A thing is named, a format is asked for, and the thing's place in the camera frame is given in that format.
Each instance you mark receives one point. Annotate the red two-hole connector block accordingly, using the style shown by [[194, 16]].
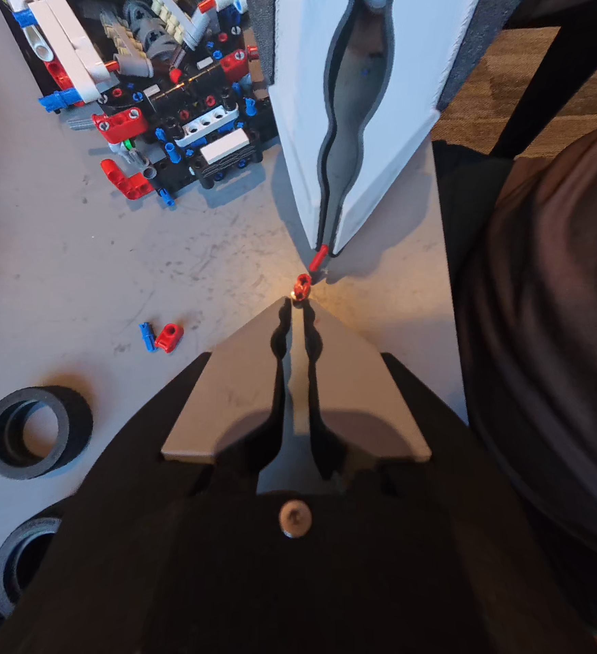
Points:
[[169, 337]]

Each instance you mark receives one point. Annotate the person's brown shirt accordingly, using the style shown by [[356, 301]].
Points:
[[533, 306]]

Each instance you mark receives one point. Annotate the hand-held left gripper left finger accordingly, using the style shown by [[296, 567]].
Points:
[[227, 403]]

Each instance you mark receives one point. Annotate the grey desk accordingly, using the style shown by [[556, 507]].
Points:
[[124, 255]]

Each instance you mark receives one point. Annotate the blue connector pin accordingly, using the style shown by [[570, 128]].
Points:
[[147, 337]]

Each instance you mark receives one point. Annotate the red connector pin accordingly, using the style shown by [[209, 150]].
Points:
[[319, 258]]

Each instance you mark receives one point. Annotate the toy brick race car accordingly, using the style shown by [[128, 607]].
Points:
[[176, 102]]

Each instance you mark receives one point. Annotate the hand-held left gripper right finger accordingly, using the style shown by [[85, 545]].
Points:
[[370, 403]]

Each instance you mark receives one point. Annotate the red thin oval link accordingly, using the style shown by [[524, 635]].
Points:
[[302, 286]]

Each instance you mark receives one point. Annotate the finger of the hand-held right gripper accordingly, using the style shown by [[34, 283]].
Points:
[[298, 102], [411, 76]]

